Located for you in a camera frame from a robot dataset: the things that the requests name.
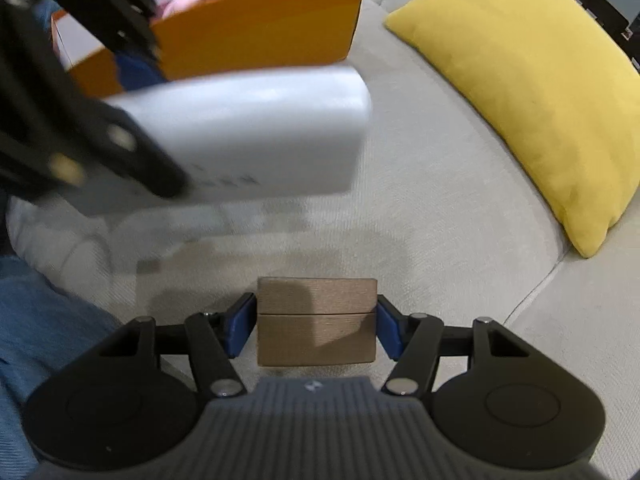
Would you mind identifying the long white box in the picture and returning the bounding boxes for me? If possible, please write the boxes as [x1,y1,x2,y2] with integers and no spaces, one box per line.
[75,65,373,218]

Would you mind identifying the beige fabric sofa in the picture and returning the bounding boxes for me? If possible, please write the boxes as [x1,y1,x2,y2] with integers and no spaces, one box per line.
[7,0,640,480]

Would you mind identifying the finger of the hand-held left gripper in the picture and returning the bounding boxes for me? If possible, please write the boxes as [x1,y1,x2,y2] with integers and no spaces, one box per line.
[64,0,168,95]
[0,0,190,207]

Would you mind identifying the brown cardboard box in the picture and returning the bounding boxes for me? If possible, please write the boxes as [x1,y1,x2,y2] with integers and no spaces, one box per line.
[256,276,378,367]

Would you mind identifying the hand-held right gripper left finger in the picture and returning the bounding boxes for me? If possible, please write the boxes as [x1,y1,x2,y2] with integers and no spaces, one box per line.
[82,291,257,399]

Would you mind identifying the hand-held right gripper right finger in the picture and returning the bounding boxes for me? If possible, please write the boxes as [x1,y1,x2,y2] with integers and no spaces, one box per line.
[375,294,557,398]

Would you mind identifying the yellow pillow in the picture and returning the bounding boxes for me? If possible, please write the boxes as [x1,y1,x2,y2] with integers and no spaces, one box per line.
[384,0,640,259]

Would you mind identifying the person's blue jeans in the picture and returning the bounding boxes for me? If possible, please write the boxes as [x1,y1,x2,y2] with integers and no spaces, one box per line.
[0,252,123,480]

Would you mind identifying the orange cardboard box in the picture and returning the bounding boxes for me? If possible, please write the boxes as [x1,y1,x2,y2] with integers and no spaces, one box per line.
[50,0,367,98]

